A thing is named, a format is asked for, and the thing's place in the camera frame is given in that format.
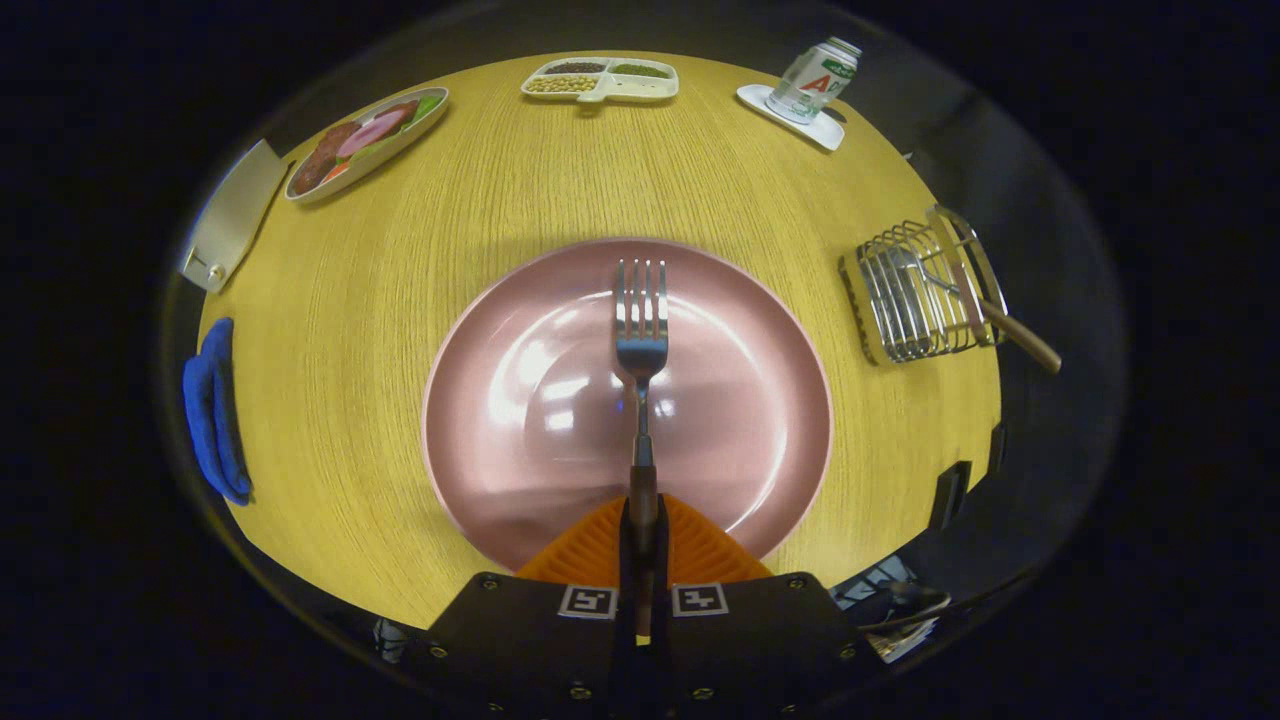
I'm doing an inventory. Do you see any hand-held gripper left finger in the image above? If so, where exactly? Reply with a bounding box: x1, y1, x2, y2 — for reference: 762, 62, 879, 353
425, 493, 641, 720

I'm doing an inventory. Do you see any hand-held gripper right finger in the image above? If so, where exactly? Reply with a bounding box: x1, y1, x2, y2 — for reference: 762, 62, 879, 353
645, 493, 881, 720

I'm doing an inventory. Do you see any fork with brown handle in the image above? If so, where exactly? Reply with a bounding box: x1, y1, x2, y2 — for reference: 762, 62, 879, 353
614, 259, 670, 641

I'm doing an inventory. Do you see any spoon with brown handle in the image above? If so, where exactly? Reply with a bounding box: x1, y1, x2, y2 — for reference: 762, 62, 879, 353
905, 262, 1063, 375

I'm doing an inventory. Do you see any pink plate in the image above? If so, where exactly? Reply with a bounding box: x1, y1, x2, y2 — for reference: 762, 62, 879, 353
421, 237, 834, 573

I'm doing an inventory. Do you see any blue towel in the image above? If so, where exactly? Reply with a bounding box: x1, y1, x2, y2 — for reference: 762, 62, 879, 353
182, 317, 253, 506

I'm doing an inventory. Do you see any white square coaster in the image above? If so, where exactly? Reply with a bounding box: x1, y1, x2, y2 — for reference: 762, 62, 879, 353
736, 83, 847, 152

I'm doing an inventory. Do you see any white toaster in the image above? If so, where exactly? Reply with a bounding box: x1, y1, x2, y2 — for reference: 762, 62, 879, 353
180, 139, 291, 294

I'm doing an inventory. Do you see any white food plate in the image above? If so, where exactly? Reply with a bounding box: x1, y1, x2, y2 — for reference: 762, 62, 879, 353
284, 87, 450, 205

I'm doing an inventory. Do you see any long brown meat piece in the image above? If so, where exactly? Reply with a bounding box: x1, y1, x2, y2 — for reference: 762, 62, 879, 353
292, 120, 361, 196

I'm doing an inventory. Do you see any pink ham slice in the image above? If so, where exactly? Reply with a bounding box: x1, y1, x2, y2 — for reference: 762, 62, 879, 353
336, 108, 406, 159

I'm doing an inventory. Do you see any white drink bottle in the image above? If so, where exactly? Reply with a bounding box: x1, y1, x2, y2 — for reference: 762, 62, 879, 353
766, 37, 863, 125

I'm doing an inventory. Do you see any white divided tray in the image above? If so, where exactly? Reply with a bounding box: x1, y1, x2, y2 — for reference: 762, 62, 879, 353
520, 57, 680, 105

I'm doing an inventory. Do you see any black table edge bracket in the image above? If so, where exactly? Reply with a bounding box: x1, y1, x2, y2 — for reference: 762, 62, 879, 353
928, 460, 973, 531

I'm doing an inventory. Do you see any metal wire rack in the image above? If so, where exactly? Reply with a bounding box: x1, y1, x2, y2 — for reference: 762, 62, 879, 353
838, 204, 1009, 367

